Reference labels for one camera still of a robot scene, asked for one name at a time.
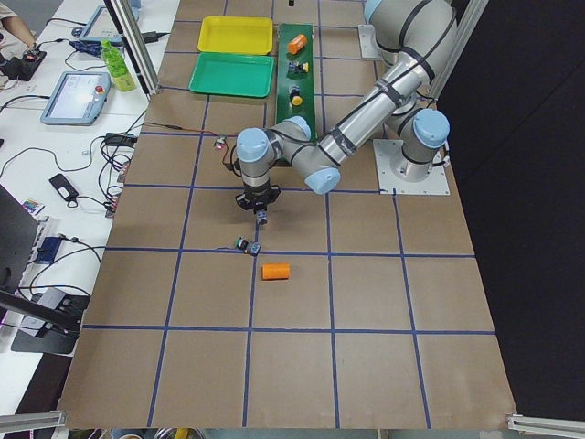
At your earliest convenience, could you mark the aluminium frame post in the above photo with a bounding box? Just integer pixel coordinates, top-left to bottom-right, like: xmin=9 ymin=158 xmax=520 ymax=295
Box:
xmin=104 ymin=0 xmax=160 ymax=96

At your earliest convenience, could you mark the green conveyor belt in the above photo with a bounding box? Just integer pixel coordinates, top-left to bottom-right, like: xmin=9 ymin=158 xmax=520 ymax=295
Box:
xmin=275 ymin=23 xmax=317 ymax=142

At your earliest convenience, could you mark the far teach pendant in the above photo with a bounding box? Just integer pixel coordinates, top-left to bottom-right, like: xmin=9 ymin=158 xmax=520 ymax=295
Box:
xmin=72 ymin=5 xmax=122 ymax=46

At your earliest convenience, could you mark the teach pendant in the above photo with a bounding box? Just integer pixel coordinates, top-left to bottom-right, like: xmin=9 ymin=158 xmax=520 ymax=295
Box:
xmin=72 ymin=5 xmax=122 ymax=46
xmin=40 ymin=71 xmax=112 ymax=126

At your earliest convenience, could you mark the yellow plastic tray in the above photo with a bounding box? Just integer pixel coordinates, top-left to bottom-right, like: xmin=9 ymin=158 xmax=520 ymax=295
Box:
xmin=197 ymin=16 xmax=273 ymax=55

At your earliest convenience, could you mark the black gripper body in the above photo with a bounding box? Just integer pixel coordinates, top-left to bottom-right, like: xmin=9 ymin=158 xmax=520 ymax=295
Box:
xmin=235 ymin=184 xmax=281 ymax=212

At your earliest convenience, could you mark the motor controller board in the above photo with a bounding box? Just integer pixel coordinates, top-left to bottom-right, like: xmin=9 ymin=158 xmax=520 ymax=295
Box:
xmin=214 ymin=136 xmax=228 ymax=150

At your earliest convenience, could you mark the near teach pendant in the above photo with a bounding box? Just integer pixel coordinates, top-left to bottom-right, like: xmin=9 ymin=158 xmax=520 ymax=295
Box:
xmin=40 ymin=71 xmax=112 ymax=126

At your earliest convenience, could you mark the black power adapter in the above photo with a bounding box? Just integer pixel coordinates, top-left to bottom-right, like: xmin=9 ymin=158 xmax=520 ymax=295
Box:
xmin=103 ymin=133 xmax=138 ymax=148

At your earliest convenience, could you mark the green push button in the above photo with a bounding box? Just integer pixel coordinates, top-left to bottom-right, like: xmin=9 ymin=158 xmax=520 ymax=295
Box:
xmin=255 ymin=209 xmax=268 ymax=226
xmin=234 ymin=237 xmax=261 ymax=256

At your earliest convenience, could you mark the orange cylinder on table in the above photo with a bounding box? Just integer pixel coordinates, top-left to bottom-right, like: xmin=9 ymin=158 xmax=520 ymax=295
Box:
xmin=261 ymin=262 xmax=291 ymax=281

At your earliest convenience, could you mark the orange 4680 cylinder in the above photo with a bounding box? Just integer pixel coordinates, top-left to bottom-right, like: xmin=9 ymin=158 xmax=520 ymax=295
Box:
xmin=287 ymin=34 xmax=308 ymax=55

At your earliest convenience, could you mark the green plastic tray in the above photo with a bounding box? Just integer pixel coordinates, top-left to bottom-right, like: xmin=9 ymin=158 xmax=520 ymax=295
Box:
xmin=188 ymin=52 xmax=274 ymax=98

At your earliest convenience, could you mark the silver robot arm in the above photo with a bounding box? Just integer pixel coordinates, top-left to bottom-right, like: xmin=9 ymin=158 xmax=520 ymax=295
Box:
xmin=235 ymin=0 xmax=457 ymax=224

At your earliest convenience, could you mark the red black controller wire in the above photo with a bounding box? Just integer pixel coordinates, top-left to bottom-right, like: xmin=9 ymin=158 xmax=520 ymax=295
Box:
xmin=141 ymin=121 xmax=235 ymax=171

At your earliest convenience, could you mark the green tea bottle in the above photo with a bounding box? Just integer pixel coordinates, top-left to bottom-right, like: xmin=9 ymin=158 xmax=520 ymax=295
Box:
xmin=101 ymin=40 xmax=136 ymax=91

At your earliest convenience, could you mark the yellow push button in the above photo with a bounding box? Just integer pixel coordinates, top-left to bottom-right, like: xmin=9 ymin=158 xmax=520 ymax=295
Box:
xmin=289 ymin=85 xmax=303 ymax=107
xmin=287 ymin=61 xmax=310 ymax=76

